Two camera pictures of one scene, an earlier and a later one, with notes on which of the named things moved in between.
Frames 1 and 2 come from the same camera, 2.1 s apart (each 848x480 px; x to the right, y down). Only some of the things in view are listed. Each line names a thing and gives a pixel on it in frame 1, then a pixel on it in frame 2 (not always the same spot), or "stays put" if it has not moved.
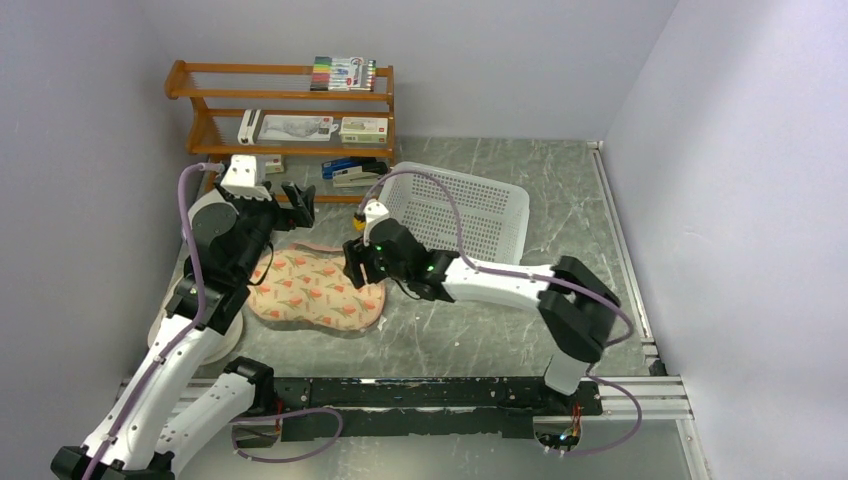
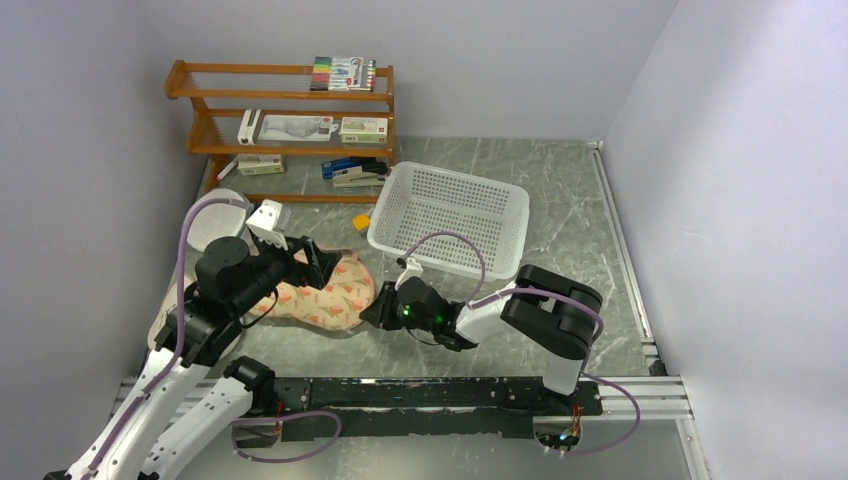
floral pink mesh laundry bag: x=309 y=286 stays put
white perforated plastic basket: x=494 y=215 stays put
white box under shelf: x=273 y=163 stays put
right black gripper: x=359 y=252 → x=380 y=313
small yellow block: x=359 y=225 stays put
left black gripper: x=299 y=213 → x=301 y=273
